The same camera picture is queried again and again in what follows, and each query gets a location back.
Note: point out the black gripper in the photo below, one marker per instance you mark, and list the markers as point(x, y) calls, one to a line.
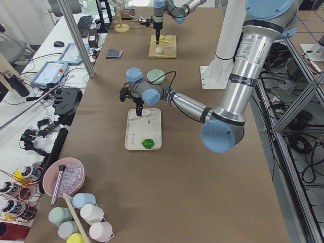
point(158, 27)
point(137, 101)

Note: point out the white ceramic spoon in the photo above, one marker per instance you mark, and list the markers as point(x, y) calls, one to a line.
point(145, 113)

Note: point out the white steamed bun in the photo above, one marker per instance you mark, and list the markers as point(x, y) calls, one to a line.
point(159, 50)

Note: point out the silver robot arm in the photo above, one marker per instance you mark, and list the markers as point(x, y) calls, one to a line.
point(177, 13)
point(223, 126)

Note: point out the mint green bowl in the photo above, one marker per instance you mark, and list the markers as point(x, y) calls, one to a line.
point(156, 76)

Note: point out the pink bowl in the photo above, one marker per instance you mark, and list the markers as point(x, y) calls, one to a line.
point(73, 177)

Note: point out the metal tube in bowl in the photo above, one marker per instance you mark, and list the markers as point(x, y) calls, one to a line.
point(58, 184)

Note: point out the yellow plastic knife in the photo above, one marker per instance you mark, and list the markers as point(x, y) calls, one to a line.
point(165, 41)

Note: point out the metal scoop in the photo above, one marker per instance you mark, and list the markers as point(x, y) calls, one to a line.
point(140, 19)

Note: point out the bamboo cutting board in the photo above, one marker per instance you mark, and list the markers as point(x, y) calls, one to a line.
point(170, 50)

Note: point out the beige serving tray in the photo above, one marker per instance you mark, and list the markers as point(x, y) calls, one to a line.
point(140, 129)

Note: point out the wooden mug tree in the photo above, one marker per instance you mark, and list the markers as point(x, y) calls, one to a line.
point(120, 27)

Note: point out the green lime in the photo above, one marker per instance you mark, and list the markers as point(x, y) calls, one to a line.
point(148, 143)

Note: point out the grey folded cloth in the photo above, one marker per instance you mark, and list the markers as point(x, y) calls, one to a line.
point(114, 54)

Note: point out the black keyboard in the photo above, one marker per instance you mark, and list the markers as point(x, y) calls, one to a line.
point(84, 24)

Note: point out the teach pendant far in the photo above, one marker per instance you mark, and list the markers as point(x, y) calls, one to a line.
point(70, 55)

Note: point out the teach pendant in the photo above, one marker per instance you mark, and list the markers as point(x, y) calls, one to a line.
point(50, 73)
point(70, 55)

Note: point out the teach pendant near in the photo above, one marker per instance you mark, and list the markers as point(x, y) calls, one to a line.
point(50, 73)

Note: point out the black computer mouse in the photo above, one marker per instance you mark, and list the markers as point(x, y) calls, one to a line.
point(58, 44)

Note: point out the blue plastic cup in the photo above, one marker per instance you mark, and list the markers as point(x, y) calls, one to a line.
point(81, 199)

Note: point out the white plastic cup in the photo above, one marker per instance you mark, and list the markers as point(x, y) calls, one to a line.
point(91, 213)

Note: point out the black water bottle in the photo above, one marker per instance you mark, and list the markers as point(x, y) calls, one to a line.
point(16, 83)

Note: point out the pink plastic cup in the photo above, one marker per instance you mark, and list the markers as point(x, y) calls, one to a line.
point(101, 231)

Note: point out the green plastic cup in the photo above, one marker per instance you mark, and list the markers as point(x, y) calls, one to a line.
point(59, 215)

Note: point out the grey plastic cup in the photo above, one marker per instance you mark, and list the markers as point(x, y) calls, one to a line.
point(66, 229)

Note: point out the yellow plastic cup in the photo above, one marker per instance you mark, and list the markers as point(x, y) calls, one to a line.
point(75, 238)

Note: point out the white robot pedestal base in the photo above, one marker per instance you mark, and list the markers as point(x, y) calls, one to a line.
point(216, 74)

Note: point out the aluminium frame post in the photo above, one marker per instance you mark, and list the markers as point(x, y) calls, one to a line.
point(72, 26)

